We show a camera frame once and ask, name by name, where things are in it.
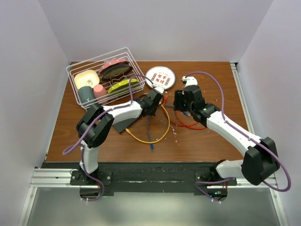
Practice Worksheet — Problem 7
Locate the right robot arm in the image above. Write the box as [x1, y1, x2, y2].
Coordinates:
[174, 85, 280, 186]

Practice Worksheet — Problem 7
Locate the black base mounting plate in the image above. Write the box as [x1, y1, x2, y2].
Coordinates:
[70, 161, 238, 196]

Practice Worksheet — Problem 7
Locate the pink dotted plate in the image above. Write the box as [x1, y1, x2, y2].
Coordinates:
[99, 58, 129, 74]

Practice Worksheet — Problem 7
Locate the dark brown plate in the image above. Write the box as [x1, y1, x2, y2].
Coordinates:
[101, 64, 133, 81]

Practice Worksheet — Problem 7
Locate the black network switch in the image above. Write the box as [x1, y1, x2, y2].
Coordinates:
[112, 118, 140, 134]

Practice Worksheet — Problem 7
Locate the cream square bowl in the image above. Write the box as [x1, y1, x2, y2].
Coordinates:
[74, 70, 100, 89]

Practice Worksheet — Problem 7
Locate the grey cup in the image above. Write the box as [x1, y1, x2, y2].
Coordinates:
[78, 86, 95, 104]

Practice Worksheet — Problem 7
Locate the aluminium frame rail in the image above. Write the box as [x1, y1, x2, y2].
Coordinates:
[230, 63, 289, 226]

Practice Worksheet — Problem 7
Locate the yellow-green plate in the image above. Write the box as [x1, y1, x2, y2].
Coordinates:
[108, 78, 139, 94]

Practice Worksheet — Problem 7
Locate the pink cup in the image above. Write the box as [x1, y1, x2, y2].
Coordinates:
[93, 84, 107, 104]

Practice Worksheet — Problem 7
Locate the white patterned round plate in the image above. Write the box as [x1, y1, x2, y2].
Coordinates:
[145, 66, 176, 90]

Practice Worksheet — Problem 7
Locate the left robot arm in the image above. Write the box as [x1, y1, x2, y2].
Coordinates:
[76, 87, 164, 185]

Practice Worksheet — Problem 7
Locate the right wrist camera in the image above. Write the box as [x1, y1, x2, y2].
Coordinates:
[182, 76, 198, 88]

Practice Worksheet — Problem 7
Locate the white wire dish rack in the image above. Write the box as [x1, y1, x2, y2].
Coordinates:
[66, 48, 145, 110]

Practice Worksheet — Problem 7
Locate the red ethernet cable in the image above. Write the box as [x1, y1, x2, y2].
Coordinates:
[164, 96, 206, 130]

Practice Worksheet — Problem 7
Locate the blue ethernet cable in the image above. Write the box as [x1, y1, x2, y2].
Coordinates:
[146, 105, 191, 152]

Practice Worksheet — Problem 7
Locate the yellow ethernet cable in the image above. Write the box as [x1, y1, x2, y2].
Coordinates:
[126, 105, 171, 144]

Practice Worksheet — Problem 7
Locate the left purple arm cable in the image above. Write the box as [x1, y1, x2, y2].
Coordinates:
[62, 74, 157, 156]

